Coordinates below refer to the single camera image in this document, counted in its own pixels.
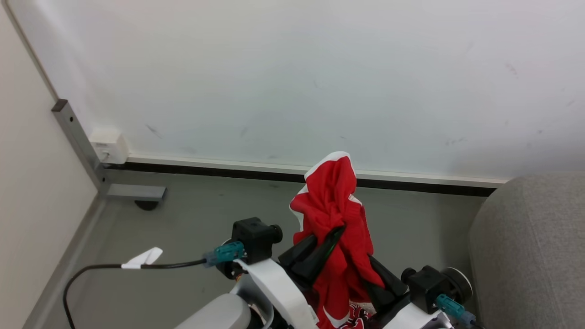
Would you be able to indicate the white wall socket box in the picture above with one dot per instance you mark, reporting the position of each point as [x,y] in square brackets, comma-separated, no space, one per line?
[109,146]

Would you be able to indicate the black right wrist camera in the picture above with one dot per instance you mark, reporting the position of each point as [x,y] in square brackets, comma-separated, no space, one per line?
[422,285]

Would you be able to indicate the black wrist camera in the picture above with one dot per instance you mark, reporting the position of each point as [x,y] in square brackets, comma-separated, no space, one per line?
[253,237]
[422,285]

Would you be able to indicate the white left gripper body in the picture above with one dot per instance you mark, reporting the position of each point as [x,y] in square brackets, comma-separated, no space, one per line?
[279,288]

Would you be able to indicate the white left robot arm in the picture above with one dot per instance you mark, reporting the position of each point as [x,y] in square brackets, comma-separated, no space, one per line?
[219,315]

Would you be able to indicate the grey fabric sofa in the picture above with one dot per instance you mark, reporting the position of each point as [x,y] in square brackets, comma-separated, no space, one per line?
[530,256]

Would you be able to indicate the black skirting strip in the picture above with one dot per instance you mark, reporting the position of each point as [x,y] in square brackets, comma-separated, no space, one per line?
[228,172]

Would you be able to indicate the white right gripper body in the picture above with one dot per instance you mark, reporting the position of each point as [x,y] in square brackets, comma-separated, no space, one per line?
[411,317]

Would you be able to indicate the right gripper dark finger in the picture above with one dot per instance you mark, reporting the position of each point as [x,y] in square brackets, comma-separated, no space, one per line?
[388,281]
[377,297]

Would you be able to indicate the red and white garment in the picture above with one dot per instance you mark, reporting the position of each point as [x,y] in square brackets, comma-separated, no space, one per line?
[329,201]

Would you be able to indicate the grey partition bottom rail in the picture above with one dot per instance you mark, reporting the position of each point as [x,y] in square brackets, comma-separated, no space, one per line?
[68,260]

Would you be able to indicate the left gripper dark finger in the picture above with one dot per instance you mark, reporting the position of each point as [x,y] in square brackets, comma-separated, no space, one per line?
[298,256]
[320,258]

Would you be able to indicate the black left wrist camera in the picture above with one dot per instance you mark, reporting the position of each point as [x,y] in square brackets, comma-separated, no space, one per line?
[253,237]

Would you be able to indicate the black round frame foot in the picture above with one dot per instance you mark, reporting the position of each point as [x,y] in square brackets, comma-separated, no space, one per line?
[147,205]

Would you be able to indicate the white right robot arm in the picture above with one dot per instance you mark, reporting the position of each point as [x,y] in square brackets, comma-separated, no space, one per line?
[458,283]

